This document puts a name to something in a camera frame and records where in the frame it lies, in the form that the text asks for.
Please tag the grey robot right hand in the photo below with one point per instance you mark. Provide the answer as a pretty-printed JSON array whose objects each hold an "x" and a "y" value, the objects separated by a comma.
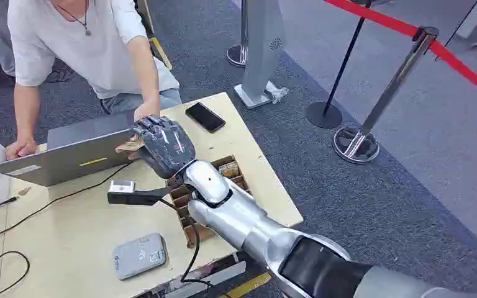
[{"x": 166, "y": 146}]

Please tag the tan printed card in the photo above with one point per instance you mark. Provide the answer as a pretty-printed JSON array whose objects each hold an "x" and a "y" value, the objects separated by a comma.
[{"x": 129, "y": 146}]

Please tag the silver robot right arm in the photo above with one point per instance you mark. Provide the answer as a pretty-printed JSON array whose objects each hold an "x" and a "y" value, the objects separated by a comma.
[{"x": 238, "y": 214}]

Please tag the person's left hand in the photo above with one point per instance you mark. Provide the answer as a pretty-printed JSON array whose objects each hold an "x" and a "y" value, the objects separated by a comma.
[{"x": 146, "y": 110}]

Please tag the person's hand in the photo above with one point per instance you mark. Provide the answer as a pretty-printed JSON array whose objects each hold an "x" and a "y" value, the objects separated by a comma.
[
  {"x": 146, "y": 110},
  {"x": 19, "y": 149}
]

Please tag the black smartphone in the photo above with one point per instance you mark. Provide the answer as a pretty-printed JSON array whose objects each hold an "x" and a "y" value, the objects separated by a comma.
[{"x": 205, "y": 117}]

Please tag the wooden card box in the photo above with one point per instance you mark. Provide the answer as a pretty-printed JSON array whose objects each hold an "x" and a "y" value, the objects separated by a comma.
[{"x": 183, "y": 201}]

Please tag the stack of cards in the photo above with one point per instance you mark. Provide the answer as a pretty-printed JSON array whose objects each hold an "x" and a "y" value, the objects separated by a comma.
[{"x": 229, "y": 169}]

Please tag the grey laptop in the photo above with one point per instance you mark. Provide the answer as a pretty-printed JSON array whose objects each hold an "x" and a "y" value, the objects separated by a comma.
[{"x": 69, "y": 158}]

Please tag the chair leg with yellow strip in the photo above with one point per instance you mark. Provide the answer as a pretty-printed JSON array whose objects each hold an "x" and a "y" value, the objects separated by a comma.
[{"x": 156, "y": 41}]

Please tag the white plastic wrap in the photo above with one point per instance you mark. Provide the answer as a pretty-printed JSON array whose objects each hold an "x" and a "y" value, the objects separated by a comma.
[{"x": 278, "y": 91}]

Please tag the grey floor pillar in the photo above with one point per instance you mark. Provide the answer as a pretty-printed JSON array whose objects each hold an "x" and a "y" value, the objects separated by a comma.
[{"x": 263, "y": 45}]

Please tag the person's right hand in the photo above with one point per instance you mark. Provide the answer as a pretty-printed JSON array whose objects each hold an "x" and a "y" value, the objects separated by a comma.
[{"x": 19, "y": 149}]

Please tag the small brown scrap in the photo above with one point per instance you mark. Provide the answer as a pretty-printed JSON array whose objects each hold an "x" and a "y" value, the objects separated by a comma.
[{"x": 24, "y": 191}]

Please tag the yellow bar under desk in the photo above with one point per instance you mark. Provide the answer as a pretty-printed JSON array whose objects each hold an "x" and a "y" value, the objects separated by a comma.
[{"x": 248, "y": 284}]

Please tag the red barrier belt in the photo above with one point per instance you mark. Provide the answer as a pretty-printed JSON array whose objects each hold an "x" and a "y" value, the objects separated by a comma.
[{"x": 448, "y": 53}]

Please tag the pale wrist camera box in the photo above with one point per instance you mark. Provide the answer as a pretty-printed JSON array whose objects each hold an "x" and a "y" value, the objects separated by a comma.
[{"x": 121, "y": 186}]

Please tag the chrome stanchion post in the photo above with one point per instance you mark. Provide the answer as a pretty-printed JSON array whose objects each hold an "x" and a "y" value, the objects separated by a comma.
[
  {"x": 390, "y": 90},
  {"x": 238, "y": 51}
]

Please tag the metal desk frame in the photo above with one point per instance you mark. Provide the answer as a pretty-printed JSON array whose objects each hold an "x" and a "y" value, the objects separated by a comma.
[{"x": 205, "y": 277}]

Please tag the black stanchion post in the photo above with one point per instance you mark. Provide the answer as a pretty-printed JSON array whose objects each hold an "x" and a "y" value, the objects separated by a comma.
[{"x": 339, "y": 70}]

